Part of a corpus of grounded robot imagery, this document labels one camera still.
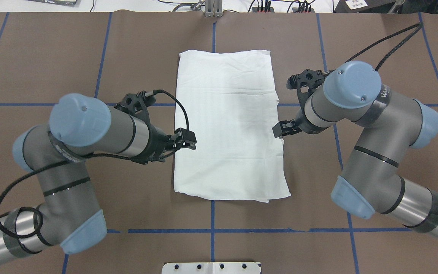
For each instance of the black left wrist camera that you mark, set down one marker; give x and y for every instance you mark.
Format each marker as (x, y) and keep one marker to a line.
(136, 104)

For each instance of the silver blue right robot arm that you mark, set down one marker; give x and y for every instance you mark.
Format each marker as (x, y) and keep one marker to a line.
(392, 123)

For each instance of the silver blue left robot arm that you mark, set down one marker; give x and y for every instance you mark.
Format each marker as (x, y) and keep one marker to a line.
(80, 128)

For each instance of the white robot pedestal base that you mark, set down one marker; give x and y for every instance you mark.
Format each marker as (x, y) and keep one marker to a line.
(241, 267)

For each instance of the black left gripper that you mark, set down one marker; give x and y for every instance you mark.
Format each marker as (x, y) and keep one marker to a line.
(158, 143)

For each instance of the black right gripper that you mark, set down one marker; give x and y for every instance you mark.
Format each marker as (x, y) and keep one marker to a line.
(298, 124)

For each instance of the white long-sleeve printed shirt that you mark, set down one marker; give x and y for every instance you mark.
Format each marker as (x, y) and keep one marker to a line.
(232, 106)

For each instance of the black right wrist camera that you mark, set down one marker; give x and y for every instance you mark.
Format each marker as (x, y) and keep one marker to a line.
(306, 83)

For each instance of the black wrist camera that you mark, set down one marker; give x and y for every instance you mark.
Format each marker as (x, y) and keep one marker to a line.
(306, 83)
(136, 104)

